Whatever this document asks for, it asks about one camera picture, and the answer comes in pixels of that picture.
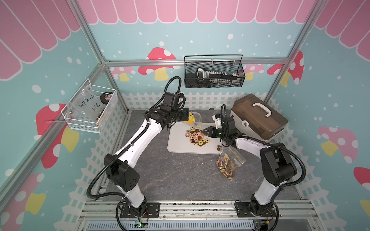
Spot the ziploc bag with yellow chick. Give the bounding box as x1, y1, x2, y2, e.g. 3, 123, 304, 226
185, 112, 202, 130

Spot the clear ziploc bag of cookies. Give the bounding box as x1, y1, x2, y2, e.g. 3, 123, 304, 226
216, 145, 246, 180

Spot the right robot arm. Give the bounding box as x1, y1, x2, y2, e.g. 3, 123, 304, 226
204, 105, 306, 217

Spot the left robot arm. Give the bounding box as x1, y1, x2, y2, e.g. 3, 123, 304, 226
86, 76, 189, 211

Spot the pile of round cookies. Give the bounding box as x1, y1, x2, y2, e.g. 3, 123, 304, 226
185, 127, 211, 147

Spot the white box with brown lid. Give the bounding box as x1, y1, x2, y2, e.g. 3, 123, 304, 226
230, 94, 288, 141

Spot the socket wrench set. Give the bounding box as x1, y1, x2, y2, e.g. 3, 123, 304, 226
196, 68, 240, 87

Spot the black tape roll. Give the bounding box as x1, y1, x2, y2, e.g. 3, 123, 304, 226
100, 92, 113, 105

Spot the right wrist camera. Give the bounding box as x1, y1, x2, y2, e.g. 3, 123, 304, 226
212, 114, 223, 129

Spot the black wire mesh basket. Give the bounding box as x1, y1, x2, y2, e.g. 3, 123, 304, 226
184, 54, 245, 88

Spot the clear wall bin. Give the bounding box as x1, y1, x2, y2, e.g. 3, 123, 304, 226
61, 80, 118, 133

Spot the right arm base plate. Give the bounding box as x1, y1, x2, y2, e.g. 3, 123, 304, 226
234, 200, 276, 218

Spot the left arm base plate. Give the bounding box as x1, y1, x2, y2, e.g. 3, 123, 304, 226
119, 203, 161, 218

